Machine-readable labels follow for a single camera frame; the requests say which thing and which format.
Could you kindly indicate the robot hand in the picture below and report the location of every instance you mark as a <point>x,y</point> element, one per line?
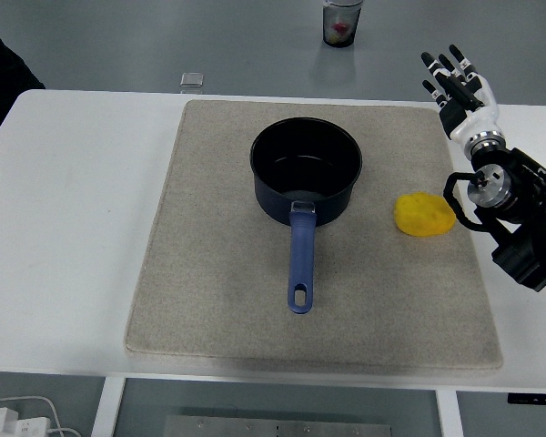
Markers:
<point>478,116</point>

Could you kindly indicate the dark waste bin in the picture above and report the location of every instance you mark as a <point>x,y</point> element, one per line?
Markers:
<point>341,25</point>

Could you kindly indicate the black table control panel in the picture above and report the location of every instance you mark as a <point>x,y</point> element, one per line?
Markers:
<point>534,398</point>

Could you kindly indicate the small clear square plate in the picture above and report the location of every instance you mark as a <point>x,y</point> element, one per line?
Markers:
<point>192,80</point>

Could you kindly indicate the beige table mat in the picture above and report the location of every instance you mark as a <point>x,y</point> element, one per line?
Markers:
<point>236,282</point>

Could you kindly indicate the white table leg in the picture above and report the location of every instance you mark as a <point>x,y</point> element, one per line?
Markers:
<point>449,414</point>
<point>105,409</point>

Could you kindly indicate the grey metal plate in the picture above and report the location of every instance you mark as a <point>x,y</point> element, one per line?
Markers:
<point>277,427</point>

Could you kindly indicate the person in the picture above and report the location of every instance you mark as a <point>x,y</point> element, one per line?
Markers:
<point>0,64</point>

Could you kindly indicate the white power adapter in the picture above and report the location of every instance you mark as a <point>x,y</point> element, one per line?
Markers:
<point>13,425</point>

